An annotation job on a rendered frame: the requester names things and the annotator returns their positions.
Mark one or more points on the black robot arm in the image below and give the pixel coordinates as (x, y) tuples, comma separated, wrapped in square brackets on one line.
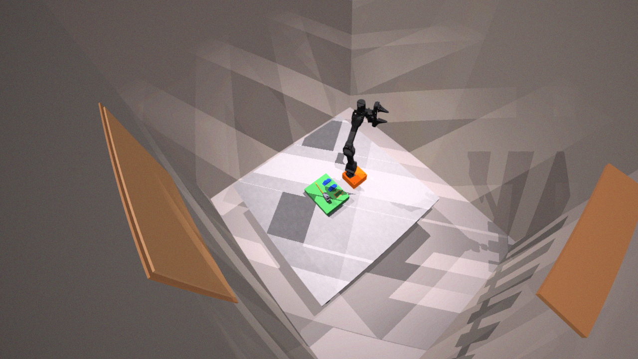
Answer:
[(348, 149)]

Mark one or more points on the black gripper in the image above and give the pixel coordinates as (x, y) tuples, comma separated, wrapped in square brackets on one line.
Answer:
[(377, 108)]

